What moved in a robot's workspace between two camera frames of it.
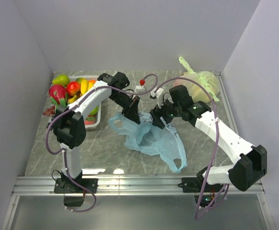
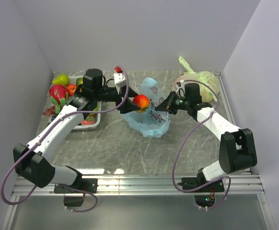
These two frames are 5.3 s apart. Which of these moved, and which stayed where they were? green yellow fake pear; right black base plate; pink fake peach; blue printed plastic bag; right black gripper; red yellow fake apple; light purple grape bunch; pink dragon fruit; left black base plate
Moved: right black gripper; blue printed plastic bag; red yellow fake apple
Stayed: light purple grape bunch; left black base plate; right black base plate; green yellow fake pear; pink dragon fruit; pink fake peach
